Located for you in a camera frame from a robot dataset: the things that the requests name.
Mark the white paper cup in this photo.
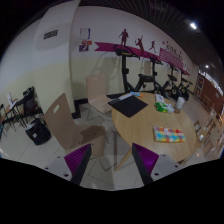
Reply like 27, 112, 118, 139
175, 97, 185, 110

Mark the green tissue pack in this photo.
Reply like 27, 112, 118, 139
155, 102, 174, 113

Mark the round wooden table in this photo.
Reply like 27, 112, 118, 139
112, 93, 196, 162

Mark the black exercise bike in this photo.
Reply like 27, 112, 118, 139
168, 63, 192, 101

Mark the near beige wooden chair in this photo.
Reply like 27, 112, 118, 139
44, 93, 105, 156

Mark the blue white paper sheet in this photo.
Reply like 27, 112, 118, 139
118, 92, 143, 100

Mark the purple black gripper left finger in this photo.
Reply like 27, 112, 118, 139
64, 144, 92, 185

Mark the wooden chair at right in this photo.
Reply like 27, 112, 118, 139
194, 109, 222, 149

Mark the black elliptical exercise machine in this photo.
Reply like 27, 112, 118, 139
106, 44, 168, 100

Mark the colourful checkered folded towel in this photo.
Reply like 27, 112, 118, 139
154, 126, 186, 143

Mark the black mat on table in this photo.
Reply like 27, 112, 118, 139
109, 96, 147, 118

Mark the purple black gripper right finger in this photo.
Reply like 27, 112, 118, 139
132, 143, 159, 185

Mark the black folding desk left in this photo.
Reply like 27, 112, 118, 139
0, 86, 42, 137

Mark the beige wooden chair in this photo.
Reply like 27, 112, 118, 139
86, 74, 112, 114
44, 93, 105, 156

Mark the white wall poster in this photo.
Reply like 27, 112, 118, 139
79, 28, 91, 40

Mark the black bag on floor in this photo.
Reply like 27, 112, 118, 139
25, 118, 51, 145

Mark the far beige wooden chair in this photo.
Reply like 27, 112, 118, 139
86, 74, 112, 114

